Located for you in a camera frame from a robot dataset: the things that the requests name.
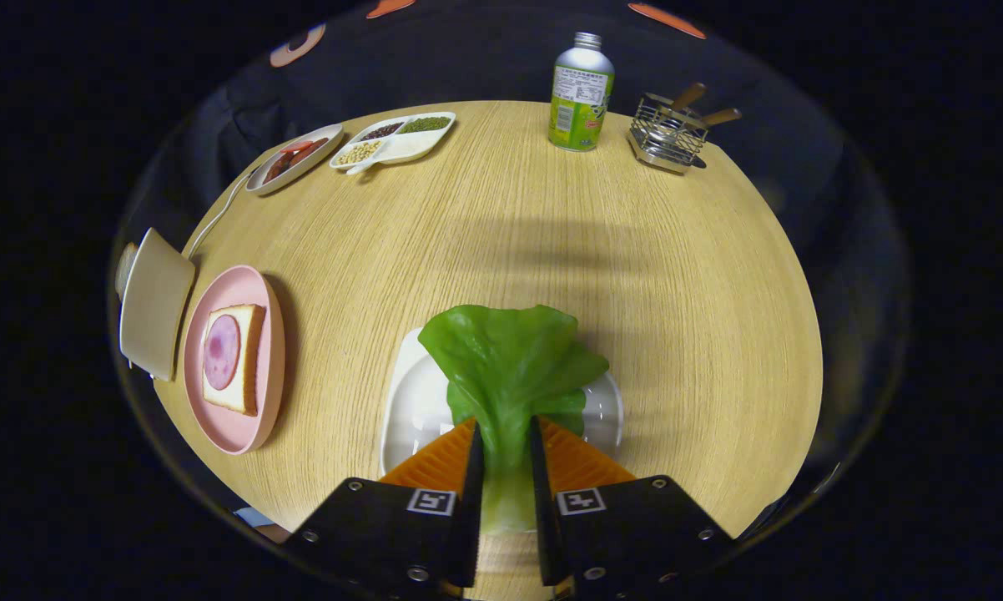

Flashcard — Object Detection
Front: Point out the green drink bottle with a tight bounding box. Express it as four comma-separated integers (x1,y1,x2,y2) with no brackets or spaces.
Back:
548,32,616,153

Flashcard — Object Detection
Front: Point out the white round plate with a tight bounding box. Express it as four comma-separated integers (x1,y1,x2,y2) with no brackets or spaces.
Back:
245,124,345,197

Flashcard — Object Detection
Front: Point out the white divided dish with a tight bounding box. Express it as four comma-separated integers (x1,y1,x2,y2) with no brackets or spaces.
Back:
329,112,457,175

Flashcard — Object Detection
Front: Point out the green lettuce leaf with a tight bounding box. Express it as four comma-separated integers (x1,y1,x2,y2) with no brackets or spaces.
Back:
418,305,611,535

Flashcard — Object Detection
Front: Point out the bread slice with ham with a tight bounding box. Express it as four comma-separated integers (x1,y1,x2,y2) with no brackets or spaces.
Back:
202,304,267,417

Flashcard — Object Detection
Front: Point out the white toaster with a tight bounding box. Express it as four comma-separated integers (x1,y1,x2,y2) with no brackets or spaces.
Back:
118,228,197,382

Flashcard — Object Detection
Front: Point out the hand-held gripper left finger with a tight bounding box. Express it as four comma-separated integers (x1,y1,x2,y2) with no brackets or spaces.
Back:
283,417,486,601

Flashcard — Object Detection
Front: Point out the white toaster cable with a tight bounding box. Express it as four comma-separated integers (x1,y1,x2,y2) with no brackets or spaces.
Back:
183,163,256,260

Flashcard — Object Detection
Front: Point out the pink round plate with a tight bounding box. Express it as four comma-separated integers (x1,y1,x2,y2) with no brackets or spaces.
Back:
184,265,286,456

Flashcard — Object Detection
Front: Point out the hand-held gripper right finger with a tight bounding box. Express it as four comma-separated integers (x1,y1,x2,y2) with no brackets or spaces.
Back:
528,416,736,601

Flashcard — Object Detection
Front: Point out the black backdrop cloth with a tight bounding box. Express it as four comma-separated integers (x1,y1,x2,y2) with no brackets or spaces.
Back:
113,0,907,468

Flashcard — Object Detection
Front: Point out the small white square plate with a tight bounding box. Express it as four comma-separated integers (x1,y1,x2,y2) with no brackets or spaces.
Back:
379,327,625,478

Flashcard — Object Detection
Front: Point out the pink ham slice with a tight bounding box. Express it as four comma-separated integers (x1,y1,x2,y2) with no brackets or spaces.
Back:
204,315,242,391

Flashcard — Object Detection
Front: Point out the metal wire utensil holder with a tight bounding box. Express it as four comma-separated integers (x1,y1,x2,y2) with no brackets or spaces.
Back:
627,92,711,175

